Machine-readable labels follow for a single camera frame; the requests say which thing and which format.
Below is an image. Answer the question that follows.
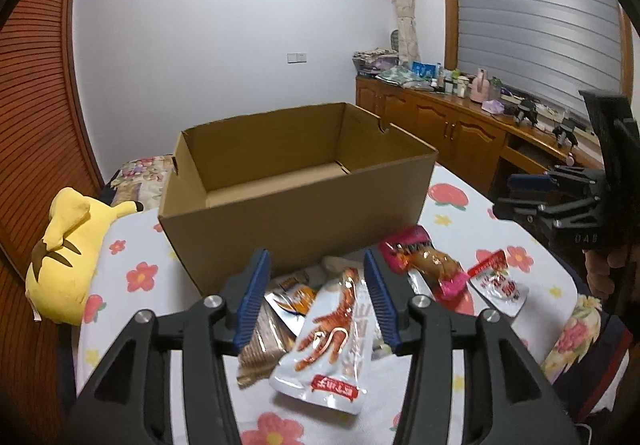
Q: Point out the white floral bedsheet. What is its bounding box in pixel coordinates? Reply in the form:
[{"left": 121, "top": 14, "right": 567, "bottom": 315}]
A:
[{"left": 75, "top": 162, "right": 581, "bottom": 445}]

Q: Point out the yellow plush toy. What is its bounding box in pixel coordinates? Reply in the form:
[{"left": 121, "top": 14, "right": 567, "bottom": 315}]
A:
[{"left": 25, "top": 188, "right": 145, "bottom": 326}]

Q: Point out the small red and white packet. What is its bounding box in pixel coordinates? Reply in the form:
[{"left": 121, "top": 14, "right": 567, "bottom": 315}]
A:
[{"left": 467, "top": 249, "right": 530, "bottom": 317}]

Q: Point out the louvered wooden wardrobe door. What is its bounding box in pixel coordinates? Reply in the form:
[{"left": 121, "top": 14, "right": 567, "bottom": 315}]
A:
[{"left": 0, "top": 0, "right": 106, "bottom": 281}]

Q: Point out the floral patterned quilt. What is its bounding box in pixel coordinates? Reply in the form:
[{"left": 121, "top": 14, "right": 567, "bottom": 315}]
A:
[
  {"left": 102, "top": 154, "right": 176, "bottom": 213},
  {"left": 542, "top": 295, "right": 608, "bottom": 376}
]

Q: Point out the stack of printed papers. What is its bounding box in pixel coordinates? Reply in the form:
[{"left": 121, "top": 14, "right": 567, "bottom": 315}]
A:
[{"left": 352, "top": 48, "right": 401, "bottom": 76}]

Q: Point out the brown wafer packet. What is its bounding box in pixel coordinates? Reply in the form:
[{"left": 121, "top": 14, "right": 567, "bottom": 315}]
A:
[{"left": 236, "top": 310, "right": 301, "bottom": 388}]

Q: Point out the silver and orange foil packet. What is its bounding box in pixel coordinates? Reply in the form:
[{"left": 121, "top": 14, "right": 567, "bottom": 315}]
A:
[{"left": 264, "top": 272, "right": 321, "bottom": 331}]

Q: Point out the brown cardboard box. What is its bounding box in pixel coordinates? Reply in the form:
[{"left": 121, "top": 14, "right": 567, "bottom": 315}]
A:
[{"left": 158, "top": 102, "right": 439, "bottom": 296}]

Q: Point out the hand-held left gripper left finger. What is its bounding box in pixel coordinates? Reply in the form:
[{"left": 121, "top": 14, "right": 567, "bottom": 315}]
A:
[{"left": 65, "top": 247, "right": 273, "bottom": 445}]

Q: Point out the person's right hand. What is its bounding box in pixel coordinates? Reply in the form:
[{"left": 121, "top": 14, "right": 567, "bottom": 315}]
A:
[{"left": 585, "top": 247, "right": 632, "bottom": 311}]

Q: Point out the person's dark clothing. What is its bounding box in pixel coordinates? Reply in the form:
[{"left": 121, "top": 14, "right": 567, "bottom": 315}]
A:
[{"left": 565, "top": 305, "right": 640, "bottom": 431}]

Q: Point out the pink bottle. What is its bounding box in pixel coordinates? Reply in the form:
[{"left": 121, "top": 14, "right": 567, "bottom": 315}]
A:
[{"left": 470, "top": 68, "right": 492, "bottom": 102}]

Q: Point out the wooden window frame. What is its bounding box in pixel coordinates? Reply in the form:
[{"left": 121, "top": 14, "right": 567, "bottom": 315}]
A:
[{"left": 437, "top": 0, "right": 636, "bottom": 126}]

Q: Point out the cluster of small bottles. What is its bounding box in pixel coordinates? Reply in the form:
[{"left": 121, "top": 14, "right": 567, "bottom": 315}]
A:
[{"left": 430, "top": 65, "right": 471, "bottom": 98}]

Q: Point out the green floral cloth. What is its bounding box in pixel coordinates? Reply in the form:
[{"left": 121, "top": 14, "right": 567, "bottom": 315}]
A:
[{"left": 376, "top": 66, "right": 431, "bottom": 88}]

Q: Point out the white packet with red print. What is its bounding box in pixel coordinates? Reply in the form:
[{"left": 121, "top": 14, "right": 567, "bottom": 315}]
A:
[{"left": 269, "top": 270, "right": 376, "bottom": 416}]

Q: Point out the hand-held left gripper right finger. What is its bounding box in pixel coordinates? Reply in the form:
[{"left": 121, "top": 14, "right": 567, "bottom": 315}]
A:
[{"left": 362, "top": 249, "right": 581, "bottom": 445}]

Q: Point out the wooden cabinet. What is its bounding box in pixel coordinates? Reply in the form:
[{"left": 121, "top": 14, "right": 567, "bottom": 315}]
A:
[{"left": 355, "top": 75, "right": 606, "bottom": 196}]

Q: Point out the pink drumstick snack packet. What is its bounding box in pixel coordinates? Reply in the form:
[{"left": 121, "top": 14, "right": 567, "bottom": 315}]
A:
[{"left": 377, "top": 226, "right": 471, "bottom": 301}]

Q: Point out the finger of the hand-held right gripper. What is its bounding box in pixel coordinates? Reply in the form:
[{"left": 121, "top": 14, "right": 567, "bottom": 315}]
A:
[
  {"left": 507, "top": 166, "right": 606, "bottom": 198},
  {"left": 492, "top": 195, "right": 601, "bottom": 231}
]

